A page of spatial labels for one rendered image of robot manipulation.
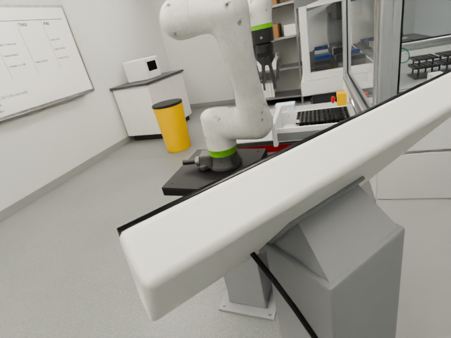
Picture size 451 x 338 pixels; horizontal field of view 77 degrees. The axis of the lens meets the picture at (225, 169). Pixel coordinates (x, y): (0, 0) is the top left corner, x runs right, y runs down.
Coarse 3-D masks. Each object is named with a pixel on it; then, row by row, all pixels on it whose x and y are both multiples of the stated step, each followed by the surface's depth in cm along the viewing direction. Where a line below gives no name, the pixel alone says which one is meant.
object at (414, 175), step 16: (400, 160) 75; (416, 160) 74; (432, 160) 73; (448, 160) 72; (384, 176) 78; (400, 176) 77; (416, 176) 76; (432, 176) 75; (448, 176) 74; (384, 192) 81; (400, 192) 79; (416, 192) 78; (432, 192) 77; (448, 192) 76
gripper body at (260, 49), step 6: (270, 42) 123; (258, 48) 123; (264, 48) 122; (270, 48) 123; (258, 54) 127; (264, 54) 126; (270, 54) 125; (258, 60) 127; (264, 60) 127; (270, 60) 126
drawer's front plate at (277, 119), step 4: (280, 108) 142; (276, 112) 136; (280, 112) 140; (276, 116) 130; (280, 116) 139; (276, 120) 126; (280, 120) 138; (276, 124) 125; (280, 124) 138; (272, 128) 123; (276, 128) 124; (272, 132) 124; (276, 132) 124; (272, 136) 124; (276, 136) 124; (276, 140) 125; (276, 144) 126
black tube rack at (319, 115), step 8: (304, 112) 137; (312, 112) 134; (320, 112) 132; (328, 112) 131; (336, 112) 128; (344, 112) 125; (304, 120) 126; (312, 120) 124; (320, 120) 123; (328, 120) 121; (336, 120) 120
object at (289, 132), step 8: (288, 112) 144; (296, 112) 143; (352, 112) 136; (288, 120) 146; (280, 128) 125; (288, 128) 123; (296, 128) 122; (304, 128) 121; (312, 128) 120; (320, 128) 119; (280, 136) 125; (288, 136) 124; (296, 136) 123; (304, 136) 122
